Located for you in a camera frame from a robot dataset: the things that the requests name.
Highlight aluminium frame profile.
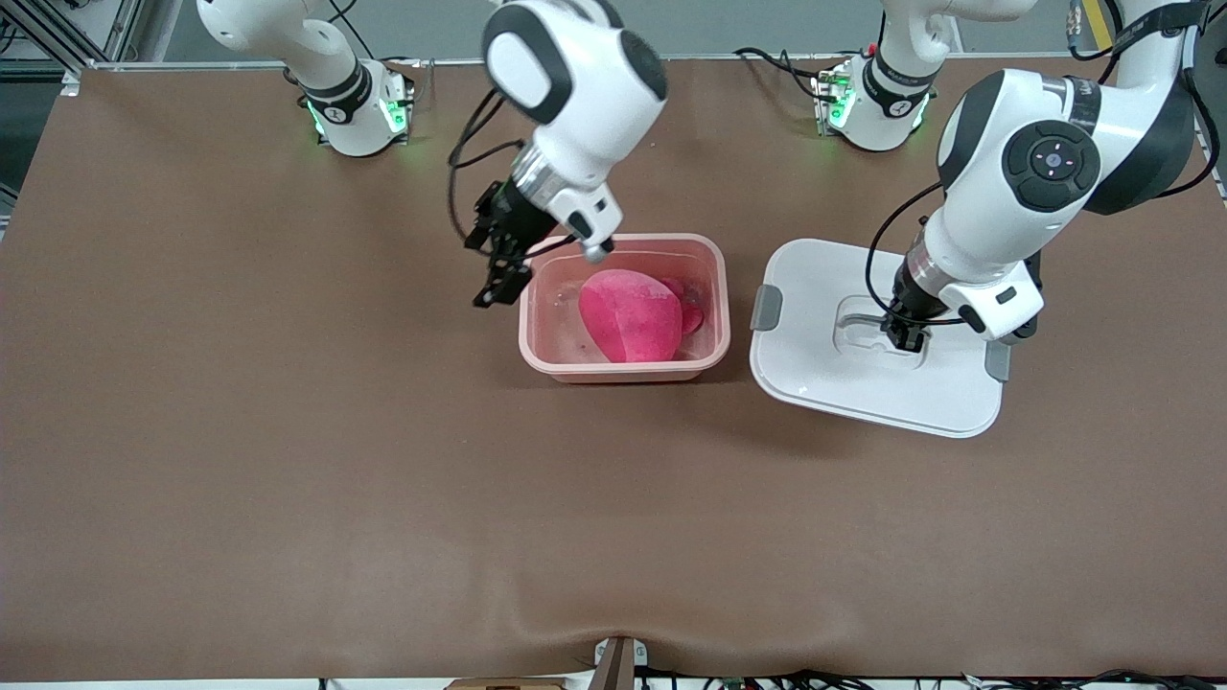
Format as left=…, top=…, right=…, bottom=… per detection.
left=0, top=0, right=145, bottom=97

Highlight metal table clamp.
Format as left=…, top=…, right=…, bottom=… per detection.
left=592, top=635, right=650, bottom=690

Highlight brown table mat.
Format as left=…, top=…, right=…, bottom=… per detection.
left=0, top=53, right=1227, bottom=683

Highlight pink round plush toy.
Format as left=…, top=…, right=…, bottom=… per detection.
left=578, top=269, right=706, bottom=363

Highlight white box lid grey latches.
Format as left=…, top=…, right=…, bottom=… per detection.
left=750, top=238, right=1012, bottom=439

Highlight black left arm base cable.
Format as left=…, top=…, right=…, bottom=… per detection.
left=733, top=46, right=825, bottom=102

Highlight pink plastic storage box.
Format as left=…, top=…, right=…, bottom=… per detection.
left=518, top=233, right=731, bottom=385

